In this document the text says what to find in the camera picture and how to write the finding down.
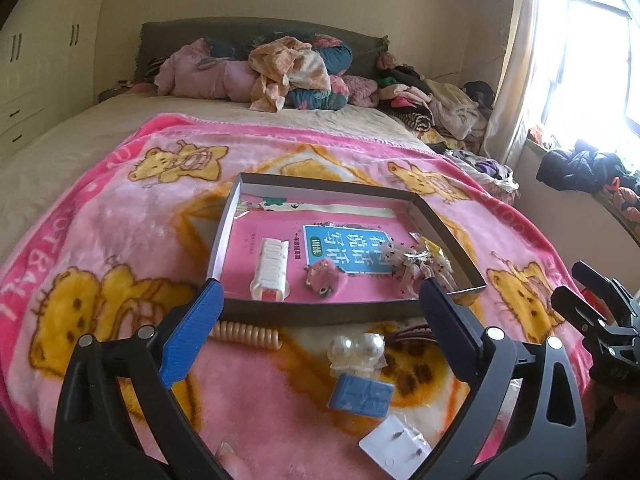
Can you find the white earring card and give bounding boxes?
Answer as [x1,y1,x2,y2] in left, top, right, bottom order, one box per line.
[359,415,432,480]

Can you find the brown banana hair clip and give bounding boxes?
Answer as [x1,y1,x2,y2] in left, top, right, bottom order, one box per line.
[388,324,436,344]

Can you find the yellow ring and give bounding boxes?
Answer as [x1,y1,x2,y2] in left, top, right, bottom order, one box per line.
[412,231,454,273]

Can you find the beige spiral hair tie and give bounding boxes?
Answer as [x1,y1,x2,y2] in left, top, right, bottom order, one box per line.
[208,320,282,351]

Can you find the blue small box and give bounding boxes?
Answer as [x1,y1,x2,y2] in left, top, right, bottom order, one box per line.
[328,374,395,419]

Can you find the pearl hair accessory bag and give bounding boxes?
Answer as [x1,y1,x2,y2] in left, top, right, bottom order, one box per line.
[326,333,386,377]

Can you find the white hair claw clip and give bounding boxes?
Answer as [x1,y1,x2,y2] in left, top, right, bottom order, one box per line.
[250,237,290,302]

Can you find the pink fluffy hair clip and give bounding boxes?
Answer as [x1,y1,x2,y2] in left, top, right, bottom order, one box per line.
[305,258,348,298]

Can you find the left hand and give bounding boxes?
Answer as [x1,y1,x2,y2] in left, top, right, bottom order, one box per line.
[216,441,254,480]

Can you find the dark clothes on windowsill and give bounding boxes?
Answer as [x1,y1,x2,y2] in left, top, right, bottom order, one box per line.
[536,141,639,194]

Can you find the pink cartoon bear blanket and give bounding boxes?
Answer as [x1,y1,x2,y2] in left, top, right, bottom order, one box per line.
[1,113,591,479]

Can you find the white curtain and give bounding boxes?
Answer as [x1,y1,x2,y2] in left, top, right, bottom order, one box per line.
[483,0,539,168]

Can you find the clothes pile by window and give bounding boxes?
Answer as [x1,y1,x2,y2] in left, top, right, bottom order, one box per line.
[376,52,495,144]

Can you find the pink book in box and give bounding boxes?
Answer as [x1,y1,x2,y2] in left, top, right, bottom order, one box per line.
[220,196,413,304]

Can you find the dark cardboard tray box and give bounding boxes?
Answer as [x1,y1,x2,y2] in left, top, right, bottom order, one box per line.
[207,172,486,326]

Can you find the beige bed sheet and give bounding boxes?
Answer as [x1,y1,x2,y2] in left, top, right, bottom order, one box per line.
[1,93,427,261]

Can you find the pile of bedding and clothes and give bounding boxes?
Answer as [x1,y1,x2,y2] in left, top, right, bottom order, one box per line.
[153,32,382,113]

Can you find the cream wardrobe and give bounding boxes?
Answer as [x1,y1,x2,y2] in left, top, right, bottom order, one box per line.
[1,0,102,160]

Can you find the dark green headboard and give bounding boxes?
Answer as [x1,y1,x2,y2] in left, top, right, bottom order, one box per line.
[134,16,390,81]

